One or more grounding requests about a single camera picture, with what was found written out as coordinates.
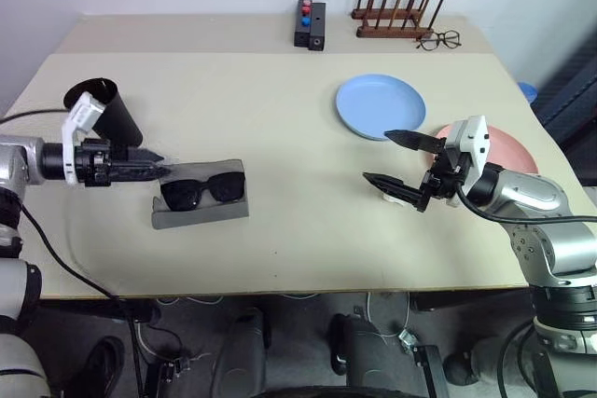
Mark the black box with coloured buttons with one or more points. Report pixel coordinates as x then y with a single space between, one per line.
301 37

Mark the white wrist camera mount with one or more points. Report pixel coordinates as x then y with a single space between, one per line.
86 111
473 137

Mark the silver metal clamp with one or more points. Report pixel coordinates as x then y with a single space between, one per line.
406 341

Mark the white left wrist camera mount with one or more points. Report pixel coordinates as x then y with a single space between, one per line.
86 111

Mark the brown wooden peg rack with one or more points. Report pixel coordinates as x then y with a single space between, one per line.
387 33

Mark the black flat bracket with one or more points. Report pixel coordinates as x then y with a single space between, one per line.
431 370

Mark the black sunglasses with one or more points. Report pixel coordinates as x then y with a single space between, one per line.
179 195

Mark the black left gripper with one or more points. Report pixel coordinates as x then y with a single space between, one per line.
93 165

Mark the black box with round hole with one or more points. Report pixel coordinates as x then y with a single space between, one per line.
317 20

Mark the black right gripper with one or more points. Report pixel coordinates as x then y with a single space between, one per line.
443 181

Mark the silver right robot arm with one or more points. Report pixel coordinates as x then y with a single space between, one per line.
536 193

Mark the dark ribbed fabric object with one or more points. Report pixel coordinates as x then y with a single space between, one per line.
578 90

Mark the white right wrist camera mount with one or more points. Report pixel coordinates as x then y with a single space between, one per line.
473 137

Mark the pink plate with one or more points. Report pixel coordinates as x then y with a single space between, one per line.
513 151

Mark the grey felt glasses case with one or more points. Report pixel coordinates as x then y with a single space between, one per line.
200 217

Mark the black cup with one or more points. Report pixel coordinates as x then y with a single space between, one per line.
119 118

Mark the black table frame bar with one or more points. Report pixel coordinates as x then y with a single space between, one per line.
93 309

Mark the dark grey rounded shape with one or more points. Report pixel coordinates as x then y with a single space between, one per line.
238 360
368 356

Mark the thin black-framed eyeglasses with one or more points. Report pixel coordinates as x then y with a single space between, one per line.
451 39

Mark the light blue plate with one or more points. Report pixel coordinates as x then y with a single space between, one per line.
378 104

